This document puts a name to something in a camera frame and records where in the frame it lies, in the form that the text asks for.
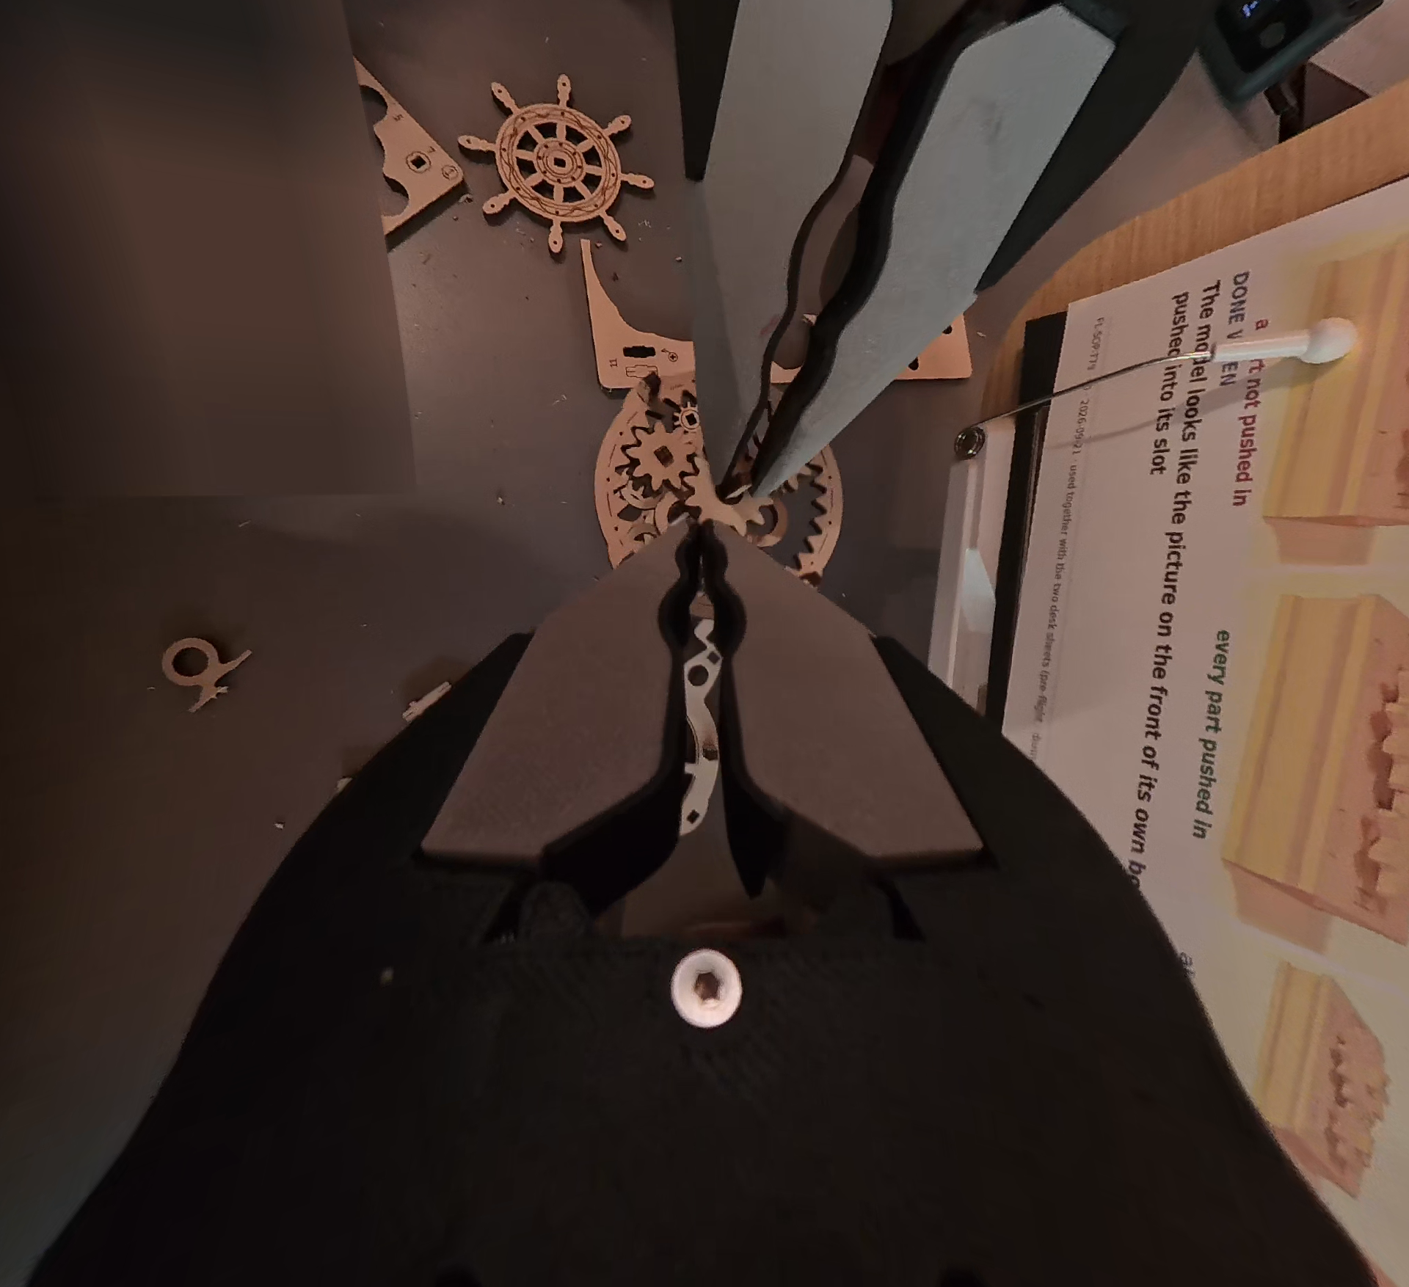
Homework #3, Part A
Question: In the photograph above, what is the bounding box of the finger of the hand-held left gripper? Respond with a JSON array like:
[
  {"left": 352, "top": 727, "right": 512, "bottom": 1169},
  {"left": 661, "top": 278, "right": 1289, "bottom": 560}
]
[
  {"left": 746, "top": 2, "right": 1121, "bottom": 503},
  {"left": 687, "top": 0, "right": 895, "bottom": 482}
]

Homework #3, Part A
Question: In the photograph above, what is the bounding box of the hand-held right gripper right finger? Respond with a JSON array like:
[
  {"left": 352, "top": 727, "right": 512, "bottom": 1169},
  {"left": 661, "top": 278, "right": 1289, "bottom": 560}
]
[{"left": 704, "top": 525, "right": 990, "bottom": 900}]

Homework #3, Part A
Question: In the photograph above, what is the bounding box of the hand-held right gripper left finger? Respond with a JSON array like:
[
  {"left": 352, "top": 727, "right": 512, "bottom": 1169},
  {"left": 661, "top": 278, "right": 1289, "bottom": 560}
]
[{"left": 418, "top": 525, "right": 707, "bottom": 912}]

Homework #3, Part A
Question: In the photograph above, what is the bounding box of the round wooden frame part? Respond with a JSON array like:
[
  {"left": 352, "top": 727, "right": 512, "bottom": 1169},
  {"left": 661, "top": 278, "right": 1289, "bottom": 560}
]
[{"left": 678, "top": 616, "right": 727, "bottom": 838}]

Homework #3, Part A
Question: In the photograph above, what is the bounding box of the small wooden gear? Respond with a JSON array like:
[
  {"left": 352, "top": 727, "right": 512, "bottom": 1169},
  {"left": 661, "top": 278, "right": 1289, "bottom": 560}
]
[{"left": 688, "top": 489, "right": 778, "bottom": 542}]

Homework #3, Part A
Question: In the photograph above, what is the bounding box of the wooden gear model assembly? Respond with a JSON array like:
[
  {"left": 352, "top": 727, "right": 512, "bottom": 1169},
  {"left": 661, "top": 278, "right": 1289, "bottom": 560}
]
[{"left": 595, "top": 370, "right": 848, "bottom": 584}]

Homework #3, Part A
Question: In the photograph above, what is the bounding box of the wooden document stand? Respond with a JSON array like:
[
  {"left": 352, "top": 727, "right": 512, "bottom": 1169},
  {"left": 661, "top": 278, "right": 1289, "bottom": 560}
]
[{"left": 928, "top": 81, "right": 1409, "bottom": 1287}]

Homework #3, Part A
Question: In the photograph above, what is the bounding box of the wooden ship wheel part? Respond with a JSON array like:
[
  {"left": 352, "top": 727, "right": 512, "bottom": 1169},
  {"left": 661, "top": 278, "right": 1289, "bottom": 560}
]
[{"left": 455, "top": 72, "right": 658, "bottom": 257}]

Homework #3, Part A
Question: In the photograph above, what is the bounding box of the jagged wooden sheet strip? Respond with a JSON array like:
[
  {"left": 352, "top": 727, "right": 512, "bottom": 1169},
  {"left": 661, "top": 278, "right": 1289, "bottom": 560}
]
[{"left": 580, "top": 235, "right": 971, "bottom": 391}]

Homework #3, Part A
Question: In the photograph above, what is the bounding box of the printed task sheet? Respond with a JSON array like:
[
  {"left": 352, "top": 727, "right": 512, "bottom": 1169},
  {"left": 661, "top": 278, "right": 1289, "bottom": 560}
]
[{"left": 999, "top": 176, "right": 1409, "bottom": 1273}]

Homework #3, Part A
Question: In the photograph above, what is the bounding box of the small wooden loop part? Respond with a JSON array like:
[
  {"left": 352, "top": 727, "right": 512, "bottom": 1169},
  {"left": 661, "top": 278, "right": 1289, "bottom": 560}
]
[{"left": 159, "top": 635, "right": 256, "bottom": 714}]

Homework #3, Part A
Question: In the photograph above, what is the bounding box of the punched-out wooden part sheet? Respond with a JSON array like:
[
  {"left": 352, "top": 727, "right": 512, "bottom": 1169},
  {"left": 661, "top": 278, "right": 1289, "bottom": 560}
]
[{"left": 352, "top": 57, "right": 468, "bottom": 238}]

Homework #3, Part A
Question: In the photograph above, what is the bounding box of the metal wire page holder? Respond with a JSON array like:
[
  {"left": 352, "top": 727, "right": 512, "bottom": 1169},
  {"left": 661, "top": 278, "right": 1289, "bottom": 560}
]
[{"left": 952, "top": 316, "right": 1361, "bottom": 460}]

